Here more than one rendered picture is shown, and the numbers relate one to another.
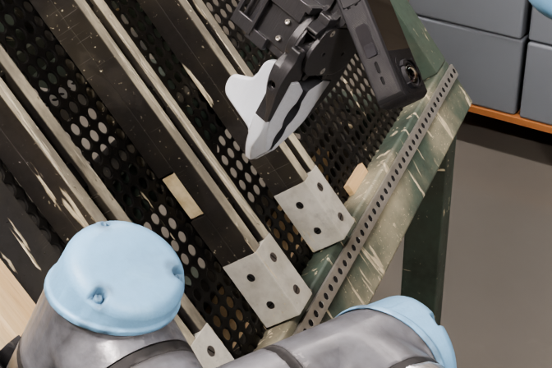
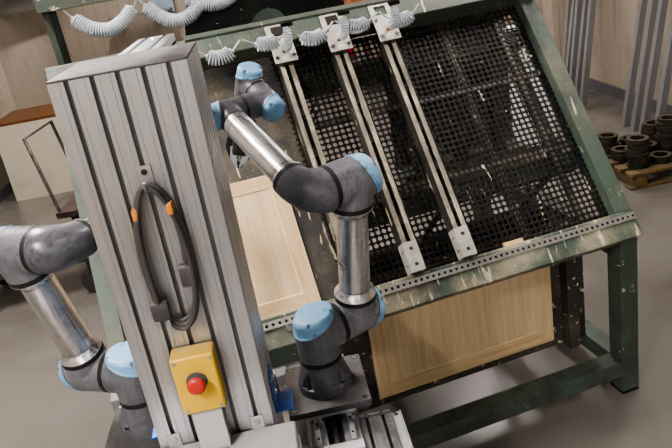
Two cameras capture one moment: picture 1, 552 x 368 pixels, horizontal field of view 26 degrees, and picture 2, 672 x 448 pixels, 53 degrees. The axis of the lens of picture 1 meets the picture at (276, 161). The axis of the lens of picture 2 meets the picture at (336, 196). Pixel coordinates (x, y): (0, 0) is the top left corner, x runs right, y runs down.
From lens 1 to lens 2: 186 cm
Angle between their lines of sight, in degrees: 51
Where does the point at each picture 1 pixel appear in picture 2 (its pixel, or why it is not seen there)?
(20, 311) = (290, 227)
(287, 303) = (409, 267)
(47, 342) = not seen: hidden behind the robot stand
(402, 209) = (528, 261)
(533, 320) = not seen: outside the picture
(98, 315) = not seen: hidden behind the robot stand
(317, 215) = (457, 244)
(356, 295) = (462, 282)
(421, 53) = (609, 201)
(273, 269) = (408, 252)
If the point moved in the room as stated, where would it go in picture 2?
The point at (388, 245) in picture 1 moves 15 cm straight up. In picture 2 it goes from (503, 271) to (500, 238)
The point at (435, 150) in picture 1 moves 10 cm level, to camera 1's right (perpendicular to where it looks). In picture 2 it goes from (581, 246) to (603, 252)
